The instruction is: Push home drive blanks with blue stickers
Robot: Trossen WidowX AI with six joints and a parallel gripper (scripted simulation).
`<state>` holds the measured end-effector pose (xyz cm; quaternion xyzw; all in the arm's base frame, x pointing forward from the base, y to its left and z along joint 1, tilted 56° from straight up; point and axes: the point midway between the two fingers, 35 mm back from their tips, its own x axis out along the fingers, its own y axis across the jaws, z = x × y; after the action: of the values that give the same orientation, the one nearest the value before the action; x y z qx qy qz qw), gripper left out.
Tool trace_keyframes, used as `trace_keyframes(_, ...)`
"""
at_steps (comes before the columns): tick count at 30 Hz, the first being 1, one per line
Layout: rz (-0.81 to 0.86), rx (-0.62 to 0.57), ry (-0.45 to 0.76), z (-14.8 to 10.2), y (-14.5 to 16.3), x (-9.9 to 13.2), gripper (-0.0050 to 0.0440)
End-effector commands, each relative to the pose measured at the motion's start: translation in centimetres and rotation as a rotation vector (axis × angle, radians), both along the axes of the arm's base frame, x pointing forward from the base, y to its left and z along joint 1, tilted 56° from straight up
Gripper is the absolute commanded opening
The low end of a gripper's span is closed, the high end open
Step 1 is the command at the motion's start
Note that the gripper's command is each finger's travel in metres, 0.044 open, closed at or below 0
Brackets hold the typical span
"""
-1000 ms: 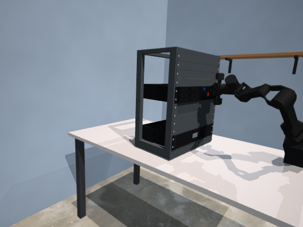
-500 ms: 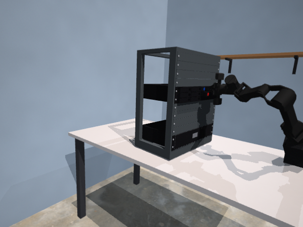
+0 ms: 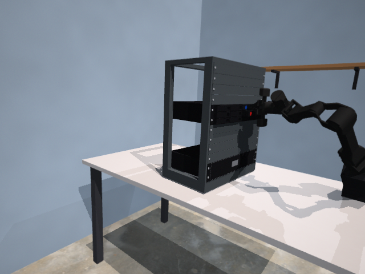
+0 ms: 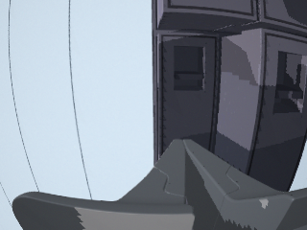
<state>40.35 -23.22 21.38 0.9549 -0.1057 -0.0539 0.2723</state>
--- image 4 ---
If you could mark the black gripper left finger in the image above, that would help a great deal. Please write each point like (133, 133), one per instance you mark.
(157, 202)

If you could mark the black server rack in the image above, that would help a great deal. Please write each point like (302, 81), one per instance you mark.
(77, 80)

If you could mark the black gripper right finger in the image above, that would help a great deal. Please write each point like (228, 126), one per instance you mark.
(226, 199)

